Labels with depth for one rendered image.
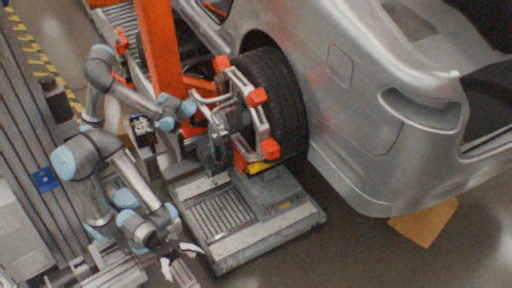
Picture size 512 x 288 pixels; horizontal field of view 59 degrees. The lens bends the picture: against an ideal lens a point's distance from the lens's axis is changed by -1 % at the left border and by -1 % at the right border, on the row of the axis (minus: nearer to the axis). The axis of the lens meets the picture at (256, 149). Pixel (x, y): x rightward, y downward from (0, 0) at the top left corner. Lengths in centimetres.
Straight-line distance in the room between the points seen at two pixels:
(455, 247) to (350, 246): 68
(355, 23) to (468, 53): 147
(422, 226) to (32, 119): 249
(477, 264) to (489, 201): 56
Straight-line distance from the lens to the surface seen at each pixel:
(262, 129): 239
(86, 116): 249
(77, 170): 175
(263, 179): 308
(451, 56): 315
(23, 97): 179
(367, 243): 316
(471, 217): 350
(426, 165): 198
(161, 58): 274
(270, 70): 245
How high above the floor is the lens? 260
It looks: 46 degrees down
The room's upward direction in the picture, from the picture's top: 2 degrees counter-clockwise
